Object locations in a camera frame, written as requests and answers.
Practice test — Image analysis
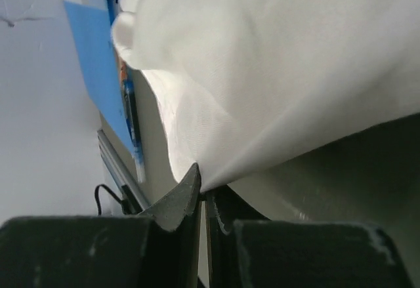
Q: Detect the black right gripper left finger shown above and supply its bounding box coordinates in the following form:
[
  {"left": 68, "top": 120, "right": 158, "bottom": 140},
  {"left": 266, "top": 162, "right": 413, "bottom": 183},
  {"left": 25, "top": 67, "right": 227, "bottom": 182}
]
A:
[{"left": 1, "top": 165, "right": 201, "bottom": 287}]

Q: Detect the white and green t shirt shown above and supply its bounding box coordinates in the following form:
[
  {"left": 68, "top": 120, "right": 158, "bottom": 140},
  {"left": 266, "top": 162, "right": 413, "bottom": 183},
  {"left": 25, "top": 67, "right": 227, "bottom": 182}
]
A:
[{"left": 112, "top": 0, "right": 419, "bottom": 192}]

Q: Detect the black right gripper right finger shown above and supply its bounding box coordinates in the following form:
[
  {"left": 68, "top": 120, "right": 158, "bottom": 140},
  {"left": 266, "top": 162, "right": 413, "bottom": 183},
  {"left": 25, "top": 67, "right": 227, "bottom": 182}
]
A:
[{"left": 205, "top": 186, "right": 412, "bottom": 287}]

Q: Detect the aluminium mounting rail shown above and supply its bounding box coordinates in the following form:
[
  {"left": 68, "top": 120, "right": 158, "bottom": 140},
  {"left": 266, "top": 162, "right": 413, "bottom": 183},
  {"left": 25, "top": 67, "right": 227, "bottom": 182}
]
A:
[{"left": 94, "top": 130, "right": 150, "bottom": 216}]

